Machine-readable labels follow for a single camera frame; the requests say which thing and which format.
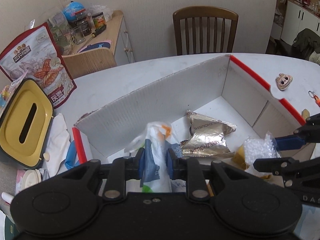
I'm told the bag of white beads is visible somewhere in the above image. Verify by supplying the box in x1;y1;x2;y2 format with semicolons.
243;132;280;178

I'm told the clear plastic bag with cloth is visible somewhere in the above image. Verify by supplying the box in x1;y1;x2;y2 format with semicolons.
124;122;186;193

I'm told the yellow sponge block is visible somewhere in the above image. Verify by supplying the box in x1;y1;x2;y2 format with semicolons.
302;109;310;120

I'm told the silver foil snack packet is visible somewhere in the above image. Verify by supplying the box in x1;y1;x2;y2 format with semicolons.
181;111;237;159

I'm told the round donut pattern plush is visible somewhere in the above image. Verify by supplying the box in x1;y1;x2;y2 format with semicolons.
276;73;293;91

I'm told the red cardboard box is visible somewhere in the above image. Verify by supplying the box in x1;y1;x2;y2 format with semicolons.
75;54;319;156

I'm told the white crumpled tissue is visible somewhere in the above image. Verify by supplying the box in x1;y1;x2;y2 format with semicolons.
45;113;71;178

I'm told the dark green jacket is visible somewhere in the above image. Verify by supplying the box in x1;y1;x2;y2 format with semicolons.
291;28;319;64

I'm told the white round lid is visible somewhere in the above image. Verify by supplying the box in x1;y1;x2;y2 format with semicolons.
21;170;42;190

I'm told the yellow tissue box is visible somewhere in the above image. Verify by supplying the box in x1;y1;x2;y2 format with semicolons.
1;78;54;169

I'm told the light wooden chair back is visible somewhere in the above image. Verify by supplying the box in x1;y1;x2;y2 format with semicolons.
62;48;117;79

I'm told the white cupboard shelving unit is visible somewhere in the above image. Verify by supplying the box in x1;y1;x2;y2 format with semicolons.
270;0;319;45

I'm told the white wooden sideboard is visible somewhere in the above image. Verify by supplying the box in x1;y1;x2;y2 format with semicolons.
72;10;136;66

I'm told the red snack pouch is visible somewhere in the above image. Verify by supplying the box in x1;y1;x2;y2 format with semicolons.
1;23;76;109

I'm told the brown wooden chair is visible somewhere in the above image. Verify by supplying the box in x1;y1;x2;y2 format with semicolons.
172;6;239;56

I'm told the dark glass jar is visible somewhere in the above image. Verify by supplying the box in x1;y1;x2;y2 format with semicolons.
92;12;106;29

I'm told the red robot keychain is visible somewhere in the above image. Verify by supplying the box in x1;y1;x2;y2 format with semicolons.
308;91;320;107

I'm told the screwdriver with black handle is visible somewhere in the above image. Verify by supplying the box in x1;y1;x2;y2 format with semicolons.
85;24;107;45

